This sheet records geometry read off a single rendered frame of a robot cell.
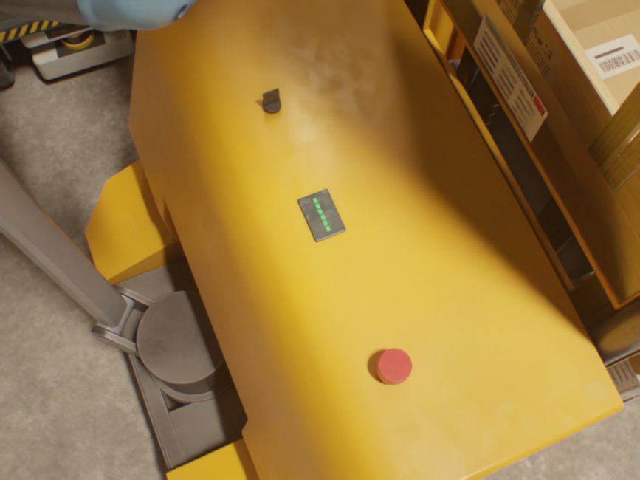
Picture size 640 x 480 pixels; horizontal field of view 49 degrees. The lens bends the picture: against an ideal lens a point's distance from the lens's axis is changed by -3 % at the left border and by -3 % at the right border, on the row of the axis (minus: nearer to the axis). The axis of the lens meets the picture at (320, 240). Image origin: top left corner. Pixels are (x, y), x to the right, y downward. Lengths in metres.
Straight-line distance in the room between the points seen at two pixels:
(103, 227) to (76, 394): 0.46
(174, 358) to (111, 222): 0.36
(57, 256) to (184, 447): 0.54
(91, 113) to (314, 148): 1.22
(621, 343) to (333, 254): 0.34
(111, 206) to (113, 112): 0.56
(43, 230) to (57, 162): 1.04
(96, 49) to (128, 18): 1.67
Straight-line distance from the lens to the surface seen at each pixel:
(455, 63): 1.31
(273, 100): 0.93
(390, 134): 0.93
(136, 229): 1.48
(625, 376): 1.39
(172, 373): 1.31
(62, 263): 1.07
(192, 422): 1.44
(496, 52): 0.90
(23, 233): 0.95
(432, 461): 0.83
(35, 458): 1.82
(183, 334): 1.32
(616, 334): 0.85
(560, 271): 1.05
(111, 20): 0.36
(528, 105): 0.87
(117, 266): 1.49
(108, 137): 2.01
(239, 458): 1.34
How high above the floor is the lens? 1.71
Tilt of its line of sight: 70 degrees down
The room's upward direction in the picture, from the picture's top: 3 degrees clockwise
